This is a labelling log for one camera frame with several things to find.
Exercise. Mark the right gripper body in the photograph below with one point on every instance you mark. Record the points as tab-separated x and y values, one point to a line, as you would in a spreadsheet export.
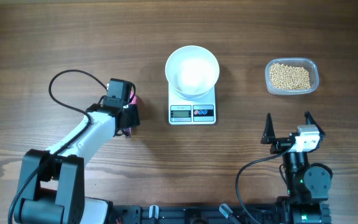
281	145

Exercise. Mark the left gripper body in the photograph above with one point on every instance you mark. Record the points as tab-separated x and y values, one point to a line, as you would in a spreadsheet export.
132	117

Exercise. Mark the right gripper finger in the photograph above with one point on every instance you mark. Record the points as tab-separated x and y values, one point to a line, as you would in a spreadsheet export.
311	121
268	136

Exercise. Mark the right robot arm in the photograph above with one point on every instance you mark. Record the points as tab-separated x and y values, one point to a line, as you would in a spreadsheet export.
308	184

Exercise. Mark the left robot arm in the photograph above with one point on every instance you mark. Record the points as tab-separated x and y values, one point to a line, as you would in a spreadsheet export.
52	182

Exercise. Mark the white digital kitchen scale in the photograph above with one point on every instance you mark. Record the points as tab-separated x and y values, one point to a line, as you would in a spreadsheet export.
197	111

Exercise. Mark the white bowl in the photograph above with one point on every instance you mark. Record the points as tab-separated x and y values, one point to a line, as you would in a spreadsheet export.
192	71

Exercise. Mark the clear plastic container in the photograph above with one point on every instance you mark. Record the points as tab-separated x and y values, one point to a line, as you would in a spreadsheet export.
307	64

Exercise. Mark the soybeans in container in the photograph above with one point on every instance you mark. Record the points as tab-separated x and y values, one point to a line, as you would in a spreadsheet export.
287	77

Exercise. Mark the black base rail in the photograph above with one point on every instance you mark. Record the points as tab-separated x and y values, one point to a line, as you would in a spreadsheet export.
256	213

